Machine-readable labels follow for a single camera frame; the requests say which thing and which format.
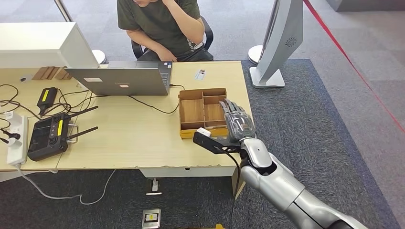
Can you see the person's right hand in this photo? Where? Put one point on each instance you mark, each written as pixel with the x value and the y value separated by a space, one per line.
pixel 166 57

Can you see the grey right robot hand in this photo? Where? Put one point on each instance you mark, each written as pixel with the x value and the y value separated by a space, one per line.
pixel 237 124

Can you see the person's left hand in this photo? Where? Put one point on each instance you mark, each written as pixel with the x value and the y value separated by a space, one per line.
pixel 167 2

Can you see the white ID card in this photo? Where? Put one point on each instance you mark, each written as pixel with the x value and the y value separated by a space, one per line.
pixel 200 74

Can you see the wooden compartment organizer box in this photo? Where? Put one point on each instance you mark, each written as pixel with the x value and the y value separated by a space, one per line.
pixel 191 110

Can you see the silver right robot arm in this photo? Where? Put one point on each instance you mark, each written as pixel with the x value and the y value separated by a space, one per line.
pixel 278 186

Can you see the person's left forearm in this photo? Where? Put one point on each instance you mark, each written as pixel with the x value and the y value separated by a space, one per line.
pixel 189 25

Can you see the person's right forearm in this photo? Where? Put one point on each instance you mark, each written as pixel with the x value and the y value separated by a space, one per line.
pixel 142 42

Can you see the person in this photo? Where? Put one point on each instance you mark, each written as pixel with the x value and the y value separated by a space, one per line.
pixel 158 28

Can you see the grey laptop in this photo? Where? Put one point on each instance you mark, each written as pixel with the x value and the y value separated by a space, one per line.
pixel 125 80

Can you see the black office chair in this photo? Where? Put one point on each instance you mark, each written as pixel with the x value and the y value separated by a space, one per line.
pixel 208 34

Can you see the white round stand base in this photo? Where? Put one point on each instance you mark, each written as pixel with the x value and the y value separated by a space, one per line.
pixel 254 55

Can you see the dark grey floor rug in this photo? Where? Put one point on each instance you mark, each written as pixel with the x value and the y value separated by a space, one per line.
pixel 316 94

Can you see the light wooden desk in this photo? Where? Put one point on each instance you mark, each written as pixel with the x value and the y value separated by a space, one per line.
pixel 38 164
pixel 126 132

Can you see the silver standing display kiosk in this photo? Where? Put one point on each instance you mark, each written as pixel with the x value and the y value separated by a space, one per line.
pixel 281 34

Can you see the open floor outlet with plug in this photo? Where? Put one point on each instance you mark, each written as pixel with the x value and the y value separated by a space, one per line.
pixel 154 186

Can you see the metal stanchion with white base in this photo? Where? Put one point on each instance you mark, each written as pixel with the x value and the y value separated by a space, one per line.
pixel 63 11

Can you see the black power adapter yellow label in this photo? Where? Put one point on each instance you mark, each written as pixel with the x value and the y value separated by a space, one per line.
pixel 46 96

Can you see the metal floor socket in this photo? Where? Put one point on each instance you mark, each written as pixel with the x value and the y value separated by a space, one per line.
pixel 151 218

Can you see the red barrier line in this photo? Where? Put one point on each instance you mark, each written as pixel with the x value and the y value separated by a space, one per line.
pixel 348 60

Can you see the white boxy monitor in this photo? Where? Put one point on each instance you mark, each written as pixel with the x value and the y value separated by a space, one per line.
pixel 38 44

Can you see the black remote controller with antennas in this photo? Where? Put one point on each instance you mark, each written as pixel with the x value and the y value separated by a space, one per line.
pixel 46 137

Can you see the white power strip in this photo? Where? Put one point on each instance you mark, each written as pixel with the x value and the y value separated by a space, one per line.
pixel 17 139

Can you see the white power plug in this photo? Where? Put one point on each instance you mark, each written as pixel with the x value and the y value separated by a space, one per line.
pixel 14 142

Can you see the black power plug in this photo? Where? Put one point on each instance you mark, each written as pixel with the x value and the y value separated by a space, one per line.
pixel 10 135

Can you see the grey furniture base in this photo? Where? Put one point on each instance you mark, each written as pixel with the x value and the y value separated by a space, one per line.
pixel 364 4

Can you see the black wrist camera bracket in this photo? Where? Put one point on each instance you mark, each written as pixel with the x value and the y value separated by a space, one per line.
pixel 215 145

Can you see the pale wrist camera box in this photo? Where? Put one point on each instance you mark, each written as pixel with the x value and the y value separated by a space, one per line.
pixel 204 132

